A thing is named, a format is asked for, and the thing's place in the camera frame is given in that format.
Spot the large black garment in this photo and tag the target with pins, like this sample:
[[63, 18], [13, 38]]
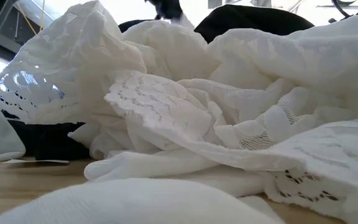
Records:
[[253, 21]]

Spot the white ribbed cloth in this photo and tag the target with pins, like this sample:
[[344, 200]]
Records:
[[135, 202]]

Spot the white paper tag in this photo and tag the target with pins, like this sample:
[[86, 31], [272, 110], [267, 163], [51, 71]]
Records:
[[36, 161]]

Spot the small black garment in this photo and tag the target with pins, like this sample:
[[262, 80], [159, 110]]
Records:
[[54, 140]]

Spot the white knit garment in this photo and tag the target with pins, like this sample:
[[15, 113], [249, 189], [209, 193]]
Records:
[[306, 59]]

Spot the white smooth garment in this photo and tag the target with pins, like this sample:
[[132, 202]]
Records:
[[141, 165]]

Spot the white lace garment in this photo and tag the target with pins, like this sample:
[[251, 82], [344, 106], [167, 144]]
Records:
[[154, 105]]

